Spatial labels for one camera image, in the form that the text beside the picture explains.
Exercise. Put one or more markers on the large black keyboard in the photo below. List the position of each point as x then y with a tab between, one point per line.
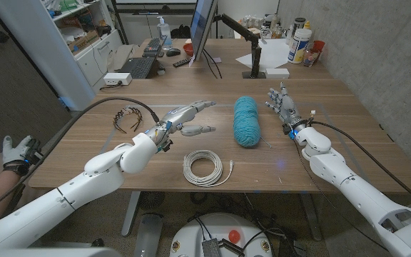
137	67

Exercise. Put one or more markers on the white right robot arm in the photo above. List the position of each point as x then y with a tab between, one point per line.
351	189

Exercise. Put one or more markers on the red cup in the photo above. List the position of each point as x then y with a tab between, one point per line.
318	46

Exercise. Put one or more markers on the beige cloth bag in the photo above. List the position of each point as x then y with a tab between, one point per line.
121	55

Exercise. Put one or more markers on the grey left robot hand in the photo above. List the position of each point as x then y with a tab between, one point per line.
178	116

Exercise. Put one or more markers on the dark lidded canister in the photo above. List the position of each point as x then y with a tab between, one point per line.
298	23

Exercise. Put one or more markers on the black bag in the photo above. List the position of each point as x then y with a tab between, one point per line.
180	32

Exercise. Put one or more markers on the computer monitor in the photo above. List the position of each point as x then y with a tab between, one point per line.
202	25

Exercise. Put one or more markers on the black computer mouse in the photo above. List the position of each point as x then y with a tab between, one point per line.
173	52

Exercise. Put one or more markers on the dark brown scalloped headband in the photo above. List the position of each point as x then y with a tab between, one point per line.
116	120

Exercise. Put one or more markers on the black remote control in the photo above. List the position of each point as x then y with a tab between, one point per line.
181	62

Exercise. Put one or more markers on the red bowl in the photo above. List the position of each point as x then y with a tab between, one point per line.
188	49

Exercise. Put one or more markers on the teal yarn skein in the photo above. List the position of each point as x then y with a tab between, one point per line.
246	121

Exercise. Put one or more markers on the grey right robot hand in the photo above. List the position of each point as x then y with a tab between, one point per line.
288	108

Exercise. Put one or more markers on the yellow bottle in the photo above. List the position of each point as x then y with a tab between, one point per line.
307	25

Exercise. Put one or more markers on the grey slanted table leg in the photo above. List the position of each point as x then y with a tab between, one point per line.
130	214
310	216

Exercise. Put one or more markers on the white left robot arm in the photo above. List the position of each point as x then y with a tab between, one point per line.
48	210

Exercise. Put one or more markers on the person's white gloved hand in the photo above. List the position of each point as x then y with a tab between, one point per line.
13	151

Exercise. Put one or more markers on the white wipes canister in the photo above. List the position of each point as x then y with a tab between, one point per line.
299	45

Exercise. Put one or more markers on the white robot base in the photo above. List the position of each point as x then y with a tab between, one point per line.
219	228

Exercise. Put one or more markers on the white shelf cabinet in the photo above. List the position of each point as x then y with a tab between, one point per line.
41	53

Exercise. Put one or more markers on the clear hand sanitizer bottle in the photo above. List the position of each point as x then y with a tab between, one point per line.
164	35

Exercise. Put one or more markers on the white power strip box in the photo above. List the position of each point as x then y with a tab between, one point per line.
117	78

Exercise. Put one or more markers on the white paper sheet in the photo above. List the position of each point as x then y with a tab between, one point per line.
273	53

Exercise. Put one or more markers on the grey ribbed metal block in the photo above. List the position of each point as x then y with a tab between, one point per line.
211	248

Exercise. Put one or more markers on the black glove tracker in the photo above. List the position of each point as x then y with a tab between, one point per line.
34	151

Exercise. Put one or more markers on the red stop button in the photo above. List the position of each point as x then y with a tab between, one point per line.
234	236

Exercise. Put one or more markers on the flat white box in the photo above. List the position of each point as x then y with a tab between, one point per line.
277	73

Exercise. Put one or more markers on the clear glass jar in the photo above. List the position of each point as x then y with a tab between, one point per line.
310	57

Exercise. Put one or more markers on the small black keyboard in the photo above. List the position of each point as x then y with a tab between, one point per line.
152	46

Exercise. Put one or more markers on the cardboard box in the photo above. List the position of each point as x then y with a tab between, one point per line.
82	41

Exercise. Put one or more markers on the pink sticky note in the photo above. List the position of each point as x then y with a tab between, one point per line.
216	60

